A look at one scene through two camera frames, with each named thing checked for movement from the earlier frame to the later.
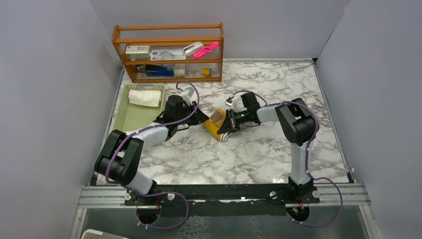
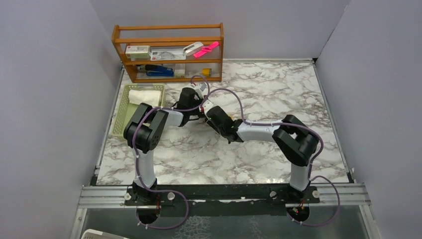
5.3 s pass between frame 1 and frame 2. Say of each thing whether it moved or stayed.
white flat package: stayed
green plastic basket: stayed
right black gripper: moved
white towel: stayed
